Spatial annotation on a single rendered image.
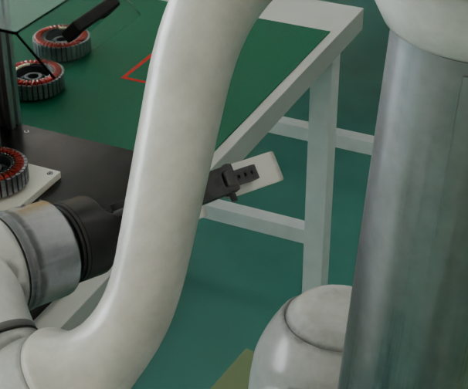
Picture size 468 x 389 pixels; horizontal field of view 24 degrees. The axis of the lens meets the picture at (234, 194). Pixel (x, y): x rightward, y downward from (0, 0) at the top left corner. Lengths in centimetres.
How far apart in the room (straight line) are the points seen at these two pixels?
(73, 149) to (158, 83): 107
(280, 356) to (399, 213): 36
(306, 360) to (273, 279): 183
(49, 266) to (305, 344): 24
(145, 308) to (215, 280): 203
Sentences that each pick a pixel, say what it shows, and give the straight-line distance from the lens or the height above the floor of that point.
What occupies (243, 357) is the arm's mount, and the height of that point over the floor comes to 78.
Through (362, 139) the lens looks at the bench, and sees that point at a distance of 306.
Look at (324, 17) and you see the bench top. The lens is 240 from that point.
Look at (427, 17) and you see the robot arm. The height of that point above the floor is 144.
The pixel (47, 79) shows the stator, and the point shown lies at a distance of 206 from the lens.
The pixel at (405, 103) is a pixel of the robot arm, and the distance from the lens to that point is 67.
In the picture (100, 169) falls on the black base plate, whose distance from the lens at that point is 180.
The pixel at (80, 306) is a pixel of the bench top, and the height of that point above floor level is 75.
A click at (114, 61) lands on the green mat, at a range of 220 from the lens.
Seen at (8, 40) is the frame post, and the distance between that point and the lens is 188.
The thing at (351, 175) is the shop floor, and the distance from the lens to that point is 328.
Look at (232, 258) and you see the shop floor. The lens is 292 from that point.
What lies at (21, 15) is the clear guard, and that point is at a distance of 161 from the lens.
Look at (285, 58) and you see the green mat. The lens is 220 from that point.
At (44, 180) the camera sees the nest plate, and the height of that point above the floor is 78.
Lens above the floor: 168
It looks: 32 degrees down
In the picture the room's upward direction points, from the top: straight up
